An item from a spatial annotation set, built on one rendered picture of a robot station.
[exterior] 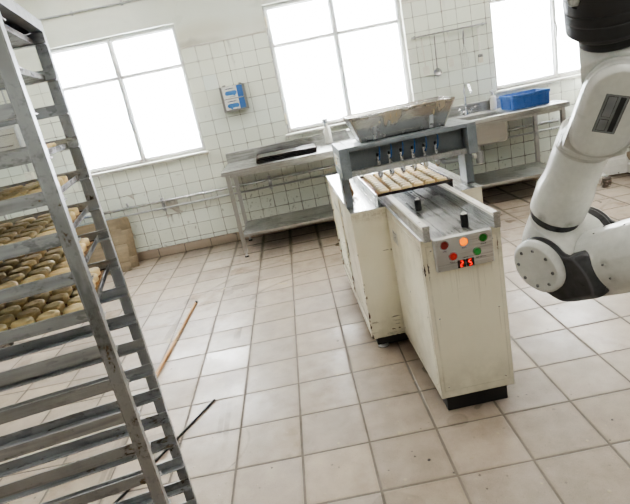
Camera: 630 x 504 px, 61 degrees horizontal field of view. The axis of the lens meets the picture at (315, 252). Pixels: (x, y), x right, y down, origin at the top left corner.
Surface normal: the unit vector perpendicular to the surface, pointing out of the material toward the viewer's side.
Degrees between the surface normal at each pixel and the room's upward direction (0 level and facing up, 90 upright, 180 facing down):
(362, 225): 90
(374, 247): 90
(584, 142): 113
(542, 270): 98
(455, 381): 90
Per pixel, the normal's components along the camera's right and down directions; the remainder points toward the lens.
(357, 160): 0.08, 0.29
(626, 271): -0.82, 0.43
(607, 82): -0.29, 0.70
